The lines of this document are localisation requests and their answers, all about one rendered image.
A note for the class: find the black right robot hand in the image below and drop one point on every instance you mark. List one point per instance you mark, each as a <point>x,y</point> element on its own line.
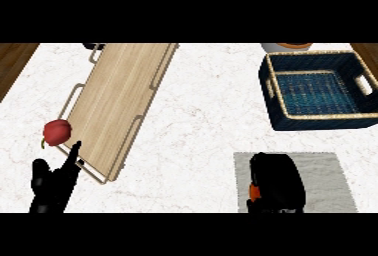
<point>278,180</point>

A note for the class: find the grey placemat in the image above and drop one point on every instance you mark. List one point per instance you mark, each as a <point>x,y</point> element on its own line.
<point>325,186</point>

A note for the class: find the white pot with orange rim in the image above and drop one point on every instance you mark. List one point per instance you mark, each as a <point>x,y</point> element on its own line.
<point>288,47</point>

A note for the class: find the red bell pepper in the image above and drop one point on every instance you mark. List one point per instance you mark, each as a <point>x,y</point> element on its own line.
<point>57,132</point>

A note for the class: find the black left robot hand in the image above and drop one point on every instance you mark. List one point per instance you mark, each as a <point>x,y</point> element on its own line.
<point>52,186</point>

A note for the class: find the pale wooden tray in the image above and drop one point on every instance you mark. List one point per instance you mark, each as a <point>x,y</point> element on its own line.
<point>119,106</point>

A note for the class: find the dark blue wicker basket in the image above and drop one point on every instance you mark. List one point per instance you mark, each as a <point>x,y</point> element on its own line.
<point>318,91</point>

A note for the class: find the small black object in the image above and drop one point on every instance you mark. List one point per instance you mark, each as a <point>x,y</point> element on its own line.
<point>93,46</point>

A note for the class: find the orange-red tomato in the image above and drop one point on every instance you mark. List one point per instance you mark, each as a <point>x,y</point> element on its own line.
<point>253,193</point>

